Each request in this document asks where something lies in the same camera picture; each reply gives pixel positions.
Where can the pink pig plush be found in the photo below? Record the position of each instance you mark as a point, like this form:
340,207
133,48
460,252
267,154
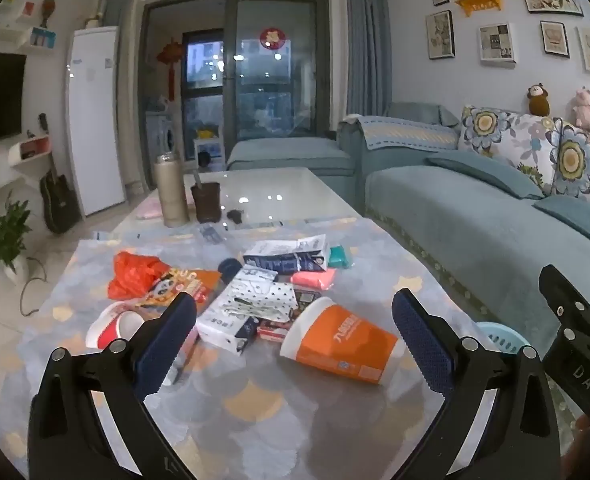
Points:
586,110

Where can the black guitar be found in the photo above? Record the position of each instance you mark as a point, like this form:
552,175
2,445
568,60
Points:
60,202

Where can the beige thermos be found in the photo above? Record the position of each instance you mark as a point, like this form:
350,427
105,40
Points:
171,195

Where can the person's right hand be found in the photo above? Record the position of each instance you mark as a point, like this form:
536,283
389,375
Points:
581,440

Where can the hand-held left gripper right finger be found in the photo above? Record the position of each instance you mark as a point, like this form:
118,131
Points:
422,345

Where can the red knot ornament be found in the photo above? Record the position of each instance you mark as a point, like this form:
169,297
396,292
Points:
171,57

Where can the remote control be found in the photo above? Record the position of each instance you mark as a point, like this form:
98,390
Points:
211,234

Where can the brown monkey plush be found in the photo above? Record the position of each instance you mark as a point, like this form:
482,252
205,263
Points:
539,101

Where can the pink packet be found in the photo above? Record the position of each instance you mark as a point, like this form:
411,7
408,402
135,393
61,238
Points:
312,279

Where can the white picture frame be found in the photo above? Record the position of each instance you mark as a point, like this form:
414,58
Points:
496,42

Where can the pink cloth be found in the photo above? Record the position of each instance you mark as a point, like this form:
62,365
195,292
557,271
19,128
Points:
150,207

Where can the white wall shelves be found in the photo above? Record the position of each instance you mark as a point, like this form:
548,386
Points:
17,40

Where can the grey blue curtain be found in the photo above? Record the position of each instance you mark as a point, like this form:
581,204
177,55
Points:
122,5
367,45

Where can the orange and white paper cup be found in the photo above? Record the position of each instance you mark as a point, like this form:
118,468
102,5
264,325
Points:
340,342

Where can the square black picture frame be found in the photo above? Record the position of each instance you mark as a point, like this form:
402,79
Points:
555,39

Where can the white printed box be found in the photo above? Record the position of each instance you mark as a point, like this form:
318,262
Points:
247,280

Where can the polka dot white packet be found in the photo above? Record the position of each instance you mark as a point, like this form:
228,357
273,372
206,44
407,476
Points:
270,300

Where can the yellow wall shelf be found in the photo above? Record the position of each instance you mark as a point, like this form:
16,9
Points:
479,4

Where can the panda print snack packet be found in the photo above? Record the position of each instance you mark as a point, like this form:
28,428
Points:
180,285

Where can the red and white paper cup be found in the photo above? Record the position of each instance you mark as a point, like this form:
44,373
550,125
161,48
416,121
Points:
110,325

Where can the washing machine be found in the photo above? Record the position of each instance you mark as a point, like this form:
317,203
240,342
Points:
162,135

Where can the tall black picture frame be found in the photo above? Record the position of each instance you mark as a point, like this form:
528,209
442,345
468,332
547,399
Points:
440,35

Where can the white tissue pack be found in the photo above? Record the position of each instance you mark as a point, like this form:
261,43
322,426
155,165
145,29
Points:
222,332

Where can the white box wall shelf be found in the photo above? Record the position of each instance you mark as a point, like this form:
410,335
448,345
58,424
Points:
27,152

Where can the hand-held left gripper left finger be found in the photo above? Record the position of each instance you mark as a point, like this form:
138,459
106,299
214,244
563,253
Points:
167,345

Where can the teal sofa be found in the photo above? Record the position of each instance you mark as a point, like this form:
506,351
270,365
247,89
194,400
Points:
450,225

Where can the floral cushion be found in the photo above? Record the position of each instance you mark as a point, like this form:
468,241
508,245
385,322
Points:
500,135
577,160

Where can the glass sliding door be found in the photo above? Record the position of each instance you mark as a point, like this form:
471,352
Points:
275,105

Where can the small black packet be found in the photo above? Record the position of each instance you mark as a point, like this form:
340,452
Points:
304,300

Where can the round red window decoration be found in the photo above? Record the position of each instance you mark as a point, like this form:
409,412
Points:
271,38

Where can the blue and white milk carton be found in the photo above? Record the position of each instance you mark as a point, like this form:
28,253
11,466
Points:
285,255

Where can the small red box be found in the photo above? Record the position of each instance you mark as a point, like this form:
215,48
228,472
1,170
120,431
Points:
273,331

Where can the small black object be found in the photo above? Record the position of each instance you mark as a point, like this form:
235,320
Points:
236,215

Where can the teal cushion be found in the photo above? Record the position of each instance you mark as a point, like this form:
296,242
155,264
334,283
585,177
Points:
485,172
580,217

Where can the orange plastic bag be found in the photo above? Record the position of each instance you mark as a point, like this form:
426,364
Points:
135,272

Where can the green potted plant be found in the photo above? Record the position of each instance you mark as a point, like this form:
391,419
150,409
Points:
2,235

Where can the brown ornament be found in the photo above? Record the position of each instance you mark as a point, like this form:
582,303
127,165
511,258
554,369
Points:
48,10

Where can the white refrigerator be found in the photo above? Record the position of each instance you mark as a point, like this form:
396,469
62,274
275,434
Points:
95,125

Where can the dark blue cap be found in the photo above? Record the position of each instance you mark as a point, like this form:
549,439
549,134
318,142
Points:
228,268

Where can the teal packet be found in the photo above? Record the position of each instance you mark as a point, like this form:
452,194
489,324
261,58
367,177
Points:
339,257

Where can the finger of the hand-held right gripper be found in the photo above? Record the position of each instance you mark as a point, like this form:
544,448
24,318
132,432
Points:
575,305

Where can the white coffee table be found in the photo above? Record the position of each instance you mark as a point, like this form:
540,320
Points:
275,190

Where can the brown cup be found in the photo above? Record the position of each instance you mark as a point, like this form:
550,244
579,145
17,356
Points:
206,205

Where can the light blue plastic basket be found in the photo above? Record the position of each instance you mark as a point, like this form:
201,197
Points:
502,336

